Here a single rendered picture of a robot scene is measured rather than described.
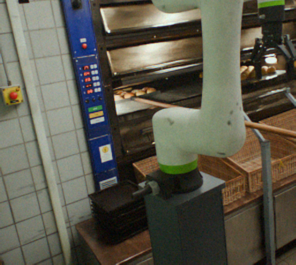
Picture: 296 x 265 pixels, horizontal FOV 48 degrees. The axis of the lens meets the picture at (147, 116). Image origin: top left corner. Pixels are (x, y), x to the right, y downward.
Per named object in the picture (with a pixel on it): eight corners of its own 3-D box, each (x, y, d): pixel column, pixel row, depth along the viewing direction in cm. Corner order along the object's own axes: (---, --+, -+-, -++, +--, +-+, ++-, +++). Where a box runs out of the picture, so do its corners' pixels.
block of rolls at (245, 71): (197, 77, 335) (196, 72, 334) (232, 70, 357) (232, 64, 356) (241, 81, 283) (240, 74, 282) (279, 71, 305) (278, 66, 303)
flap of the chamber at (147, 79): (122, 85, 197) (111, 90, 215) (313, 45, 278) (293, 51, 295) (121, 81, 197) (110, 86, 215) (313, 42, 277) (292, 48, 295)
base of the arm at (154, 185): (145, 213, 92) (142, 194, 90) (119, 196, 104) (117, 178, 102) (213, 182, 105) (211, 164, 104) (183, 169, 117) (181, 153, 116)
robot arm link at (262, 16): (291, 3, 120) (269, 7, 128) (270, 5, 114) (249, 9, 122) (291, 21, 121) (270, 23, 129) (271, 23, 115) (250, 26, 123)
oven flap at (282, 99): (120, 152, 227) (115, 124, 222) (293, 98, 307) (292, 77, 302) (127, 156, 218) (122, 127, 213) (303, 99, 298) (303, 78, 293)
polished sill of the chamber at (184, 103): (114, 122, 221) (114, 116, 220) (292, 74, 302) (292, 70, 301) (118, 123, 216) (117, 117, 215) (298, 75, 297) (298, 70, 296)
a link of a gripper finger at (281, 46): (276, 40, 125) (278, 37, 123) (294, 62, 120) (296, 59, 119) (269, 41, 123) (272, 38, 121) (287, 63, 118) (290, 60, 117)
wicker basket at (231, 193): (136, 200, 229) (130, 163, 222) (199, 174, 255) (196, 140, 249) (176, 230, 188) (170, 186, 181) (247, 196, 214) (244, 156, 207)
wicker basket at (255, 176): (203, 172, 257) (200, 139, 250) (256, 152, 282) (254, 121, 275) (250, 195, 215) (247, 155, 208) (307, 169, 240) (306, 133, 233)
